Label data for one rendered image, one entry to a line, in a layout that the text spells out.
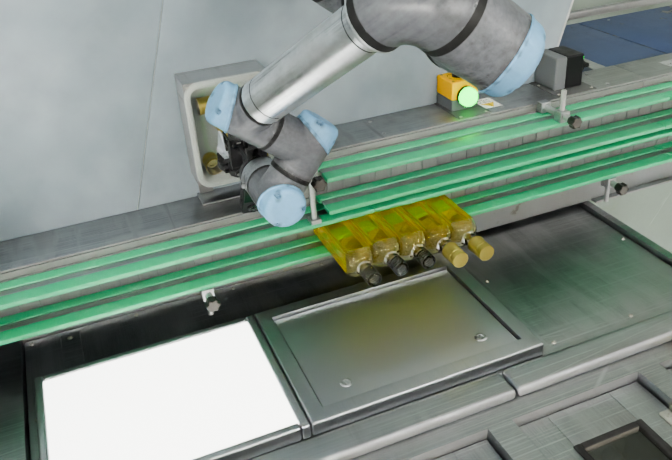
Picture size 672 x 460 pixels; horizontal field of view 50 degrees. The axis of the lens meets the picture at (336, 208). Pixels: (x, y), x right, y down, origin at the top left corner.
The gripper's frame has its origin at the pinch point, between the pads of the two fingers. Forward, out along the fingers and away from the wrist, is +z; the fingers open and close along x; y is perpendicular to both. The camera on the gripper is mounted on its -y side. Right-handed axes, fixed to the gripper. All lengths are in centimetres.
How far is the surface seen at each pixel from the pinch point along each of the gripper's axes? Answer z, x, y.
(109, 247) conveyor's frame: -7.3, 28.5, -12.5
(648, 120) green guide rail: -11, -102, -11
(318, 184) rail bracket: -20.4, -11.1, -2.5
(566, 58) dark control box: -3, -81, 6
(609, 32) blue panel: 34, -127, -4
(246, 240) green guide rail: -15.3, 3.1, -13.7
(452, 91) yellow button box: -2, -51, 3
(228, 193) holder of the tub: 1.9, 1.9, -11.5
